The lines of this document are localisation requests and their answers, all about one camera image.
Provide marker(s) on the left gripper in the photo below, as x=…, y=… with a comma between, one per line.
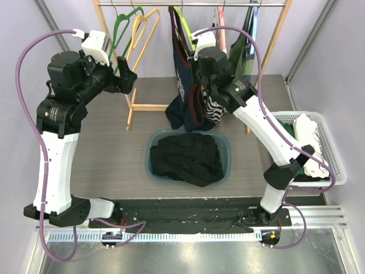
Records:
x=124, y=83

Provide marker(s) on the green velvet hanger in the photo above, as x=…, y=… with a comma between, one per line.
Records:
x=116, y=38

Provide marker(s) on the navy maroon tank top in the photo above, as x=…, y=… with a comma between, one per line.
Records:
x=187, y=108

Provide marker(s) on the neon yellow hanger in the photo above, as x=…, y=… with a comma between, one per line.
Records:
x=185, y=25

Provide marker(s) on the striped black white tank top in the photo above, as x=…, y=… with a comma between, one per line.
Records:
x=212, y=110

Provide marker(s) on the pink hanger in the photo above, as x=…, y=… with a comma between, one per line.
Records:
x=221, y=36

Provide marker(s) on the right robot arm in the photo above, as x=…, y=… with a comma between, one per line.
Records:
x=239, y=97

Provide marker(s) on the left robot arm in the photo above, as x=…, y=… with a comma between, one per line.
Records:
x=75, y=80

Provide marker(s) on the olive green tank top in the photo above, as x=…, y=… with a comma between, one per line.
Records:
x=240, y=62

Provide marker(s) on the light blue hanger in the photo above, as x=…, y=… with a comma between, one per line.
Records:
x=253, y=23

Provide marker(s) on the blue plastic tub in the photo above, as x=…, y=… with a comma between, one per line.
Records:
x=223, y=147

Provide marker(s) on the folded green garment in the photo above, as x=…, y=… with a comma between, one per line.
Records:
x=289, y=128

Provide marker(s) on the wooden clothes rack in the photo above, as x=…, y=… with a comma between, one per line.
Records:
x=144, y=10

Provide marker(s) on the folded white garment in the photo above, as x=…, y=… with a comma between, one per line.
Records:
x=306, y=132

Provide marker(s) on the white plastic basket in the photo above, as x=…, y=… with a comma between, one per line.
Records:
x=329, y=151

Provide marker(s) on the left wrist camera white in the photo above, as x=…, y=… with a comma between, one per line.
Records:
x=95, y=44

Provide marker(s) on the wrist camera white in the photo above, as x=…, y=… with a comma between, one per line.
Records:
x=95, y=44
x=202, y=39

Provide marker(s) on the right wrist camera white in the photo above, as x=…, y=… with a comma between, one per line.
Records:
x=202, y=39

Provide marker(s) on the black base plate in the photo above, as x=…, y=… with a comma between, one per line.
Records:
x=196, y=215

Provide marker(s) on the white slotted cable duct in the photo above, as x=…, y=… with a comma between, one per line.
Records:
x=94, y=236

